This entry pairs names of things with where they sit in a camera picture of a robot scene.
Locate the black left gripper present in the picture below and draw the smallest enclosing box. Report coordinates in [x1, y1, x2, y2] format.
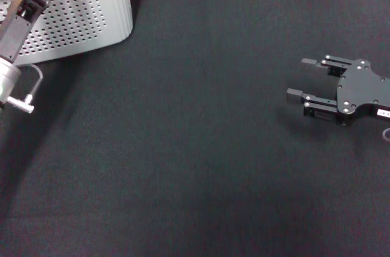
[0, 0, 67, 65]

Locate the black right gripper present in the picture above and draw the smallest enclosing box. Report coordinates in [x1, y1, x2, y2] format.
[286, 55, 390, 126]

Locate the grey-green perforated storage box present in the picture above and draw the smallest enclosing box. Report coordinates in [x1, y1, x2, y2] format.
[0, 0, 134, 66]

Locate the black tablecloth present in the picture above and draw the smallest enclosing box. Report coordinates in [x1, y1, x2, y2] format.
[0, 0, 390, 257]

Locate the left arm cable with plug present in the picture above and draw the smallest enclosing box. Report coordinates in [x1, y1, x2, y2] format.
[5, 63, 44, 114]

